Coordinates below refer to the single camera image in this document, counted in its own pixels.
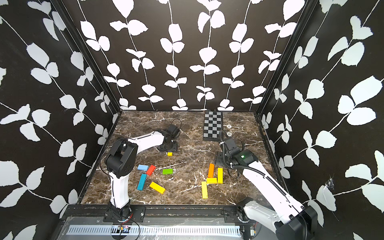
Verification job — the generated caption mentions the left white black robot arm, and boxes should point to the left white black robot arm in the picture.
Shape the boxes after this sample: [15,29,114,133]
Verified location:
[105,130,180,210]

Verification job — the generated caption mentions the yellow-orange long block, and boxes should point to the yellow-orange long block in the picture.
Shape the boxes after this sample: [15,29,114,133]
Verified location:
[150,182,166,194]

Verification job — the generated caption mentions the orange block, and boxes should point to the orange block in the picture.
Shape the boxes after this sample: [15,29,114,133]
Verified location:
[208,164,215,178]

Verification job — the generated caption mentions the white perforated cable duct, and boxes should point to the white perforated cable duct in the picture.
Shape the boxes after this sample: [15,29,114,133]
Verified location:
[65,225,242,237]

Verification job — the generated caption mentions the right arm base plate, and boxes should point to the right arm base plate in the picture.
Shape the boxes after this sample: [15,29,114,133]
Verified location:
[221,207,256,225]

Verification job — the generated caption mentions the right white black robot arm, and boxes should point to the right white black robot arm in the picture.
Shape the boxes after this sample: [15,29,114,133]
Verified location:
[215,150,318,240]

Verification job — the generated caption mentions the light blue short block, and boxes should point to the light blue short block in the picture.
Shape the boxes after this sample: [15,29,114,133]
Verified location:
[137,165,149,171]

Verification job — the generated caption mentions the green short block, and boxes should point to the green short block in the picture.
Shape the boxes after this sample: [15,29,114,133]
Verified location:
[162,169,173,175]

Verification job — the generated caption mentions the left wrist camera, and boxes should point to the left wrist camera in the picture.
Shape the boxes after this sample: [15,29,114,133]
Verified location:
[167,124,180,138]

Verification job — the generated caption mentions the black white checkerboard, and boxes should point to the black white checkerboard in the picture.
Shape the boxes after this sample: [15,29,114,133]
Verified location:
[203,111,223,142]

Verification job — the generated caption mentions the yellow short block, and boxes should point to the yellow short block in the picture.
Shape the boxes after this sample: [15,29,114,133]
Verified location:
[207,178,218,184]

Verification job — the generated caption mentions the yellow upright block right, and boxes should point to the yellow upright block right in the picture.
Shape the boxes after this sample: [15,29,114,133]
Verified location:
[217,168,224,184]

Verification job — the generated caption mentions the teal long block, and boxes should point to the teal long block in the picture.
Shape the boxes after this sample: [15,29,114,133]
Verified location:
[137,174,147,191]

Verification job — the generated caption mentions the red short block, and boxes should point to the red short block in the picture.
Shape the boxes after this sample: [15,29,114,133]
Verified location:
[146,165,156,176]

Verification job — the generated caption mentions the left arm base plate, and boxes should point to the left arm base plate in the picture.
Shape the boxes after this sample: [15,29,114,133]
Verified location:
[103,205,146,224]

